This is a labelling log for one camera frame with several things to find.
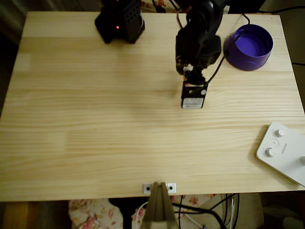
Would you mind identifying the floral fabric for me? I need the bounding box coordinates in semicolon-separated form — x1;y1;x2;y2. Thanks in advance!
68;193;219;229
140;0;178;13

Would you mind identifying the black device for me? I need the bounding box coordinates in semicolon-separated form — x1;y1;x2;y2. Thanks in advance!
227;0;266;14

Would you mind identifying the aluminium corner bracket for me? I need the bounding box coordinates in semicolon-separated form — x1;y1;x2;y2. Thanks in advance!
142;182;177;194

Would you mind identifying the thick black cable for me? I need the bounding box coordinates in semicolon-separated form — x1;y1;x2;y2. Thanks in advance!
172;202;228;229

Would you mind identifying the black camera box with label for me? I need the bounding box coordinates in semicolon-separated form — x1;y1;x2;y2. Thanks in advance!
180;80;208;110

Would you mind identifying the white cable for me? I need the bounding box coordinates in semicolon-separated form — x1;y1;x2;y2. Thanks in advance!
132;201;150;224

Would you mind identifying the purple bowl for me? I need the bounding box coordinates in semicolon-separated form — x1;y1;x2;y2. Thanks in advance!
223;23;274;72

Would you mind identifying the black camera cable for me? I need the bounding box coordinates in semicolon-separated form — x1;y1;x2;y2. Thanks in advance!
190;13;251;94

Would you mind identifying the white control box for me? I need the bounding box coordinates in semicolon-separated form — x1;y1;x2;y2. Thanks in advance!
255;121;305;187

